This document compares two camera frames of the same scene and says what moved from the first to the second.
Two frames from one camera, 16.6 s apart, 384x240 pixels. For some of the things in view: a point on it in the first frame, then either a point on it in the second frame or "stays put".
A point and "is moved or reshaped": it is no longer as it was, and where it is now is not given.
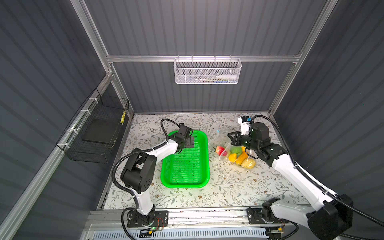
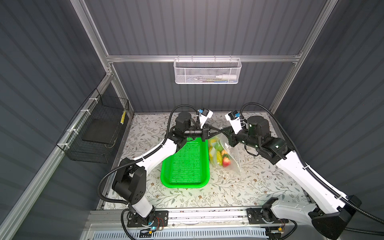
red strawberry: x=221 y=151 to x=226 y=162
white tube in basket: x=226 y=77 stays put
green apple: x=236 y=149 to x=218 y=147
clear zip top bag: x=222 y=147 is moved or reshaped
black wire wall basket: x=90 y=134 stays put
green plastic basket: x=190 y=168 stays put
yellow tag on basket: x=123 y=117 stays put
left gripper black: x=189 y=142 to x=204 y=133
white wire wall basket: x=207 y=71 stays put
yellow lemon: x=249 y=163 to x=212 y=154
